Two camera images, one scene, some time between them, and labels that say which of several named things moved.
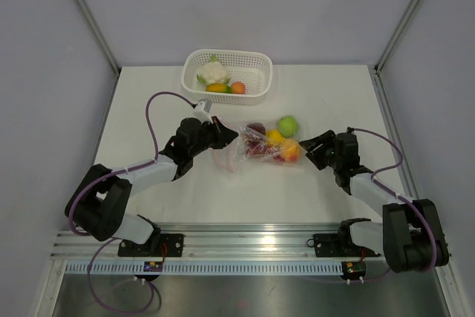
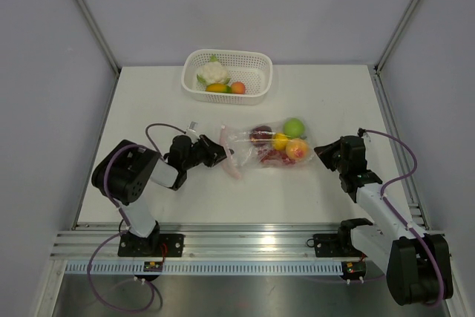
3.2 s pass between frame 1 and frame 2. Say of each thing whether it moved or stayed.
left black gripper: moved
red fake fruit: moved
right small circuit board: stayed
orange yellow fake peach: stayed
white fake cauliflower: stayed
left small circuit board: stayed
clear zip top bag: moved
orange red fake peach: stayed
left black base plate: stayed
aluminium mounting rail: stayed
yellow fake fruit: moved
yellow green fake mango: stayed
